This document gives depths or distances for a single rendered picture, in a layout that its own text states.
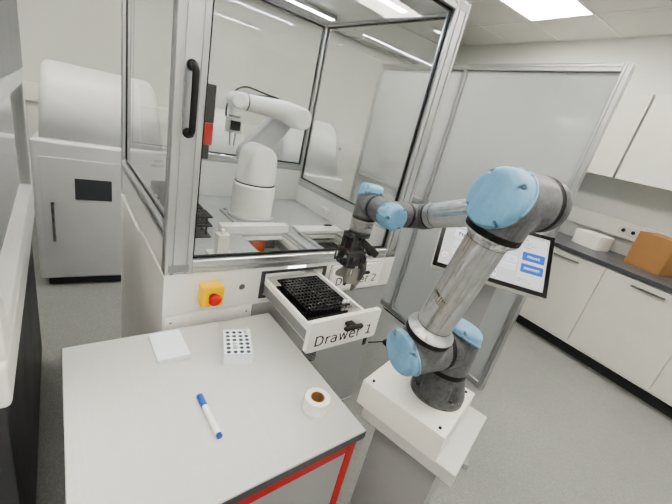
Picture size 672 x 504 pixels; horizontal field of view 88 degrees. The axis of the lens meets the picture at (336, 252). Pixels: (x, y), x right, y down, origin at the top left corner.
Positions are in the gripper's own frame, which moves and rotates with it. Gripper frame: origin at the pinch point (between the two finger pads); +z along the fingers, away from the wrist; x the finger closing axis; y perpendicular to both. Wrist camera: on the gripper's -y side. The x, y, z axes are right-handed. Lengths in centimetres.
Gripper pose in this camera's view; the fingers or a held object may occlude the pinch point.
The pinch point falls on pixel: (349, 284)
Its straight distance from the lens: 120.7
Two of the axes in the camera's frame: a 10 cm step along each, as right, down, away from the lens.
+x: 5.8, 4.2, -7.0
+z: -2.3, 9.1, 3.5
